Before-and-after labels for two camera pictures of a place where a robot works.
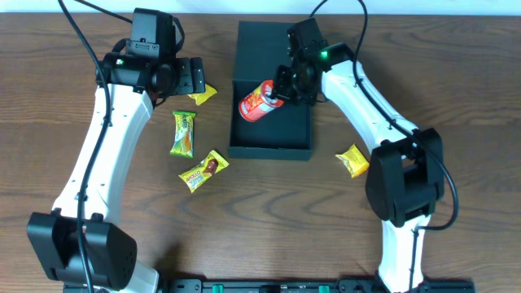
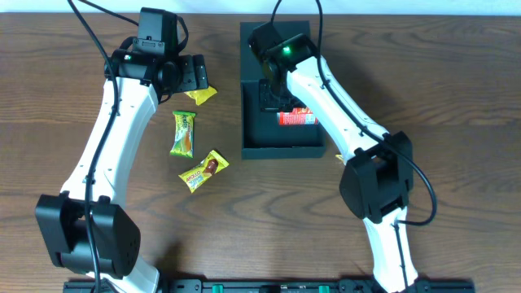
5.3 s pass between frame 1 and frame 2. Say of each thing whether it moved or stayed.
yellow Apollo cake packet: stayed
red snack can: moved
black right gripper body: moved
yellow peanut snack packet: stayed
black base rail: stayed
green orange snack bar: stayed
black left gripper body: stayed
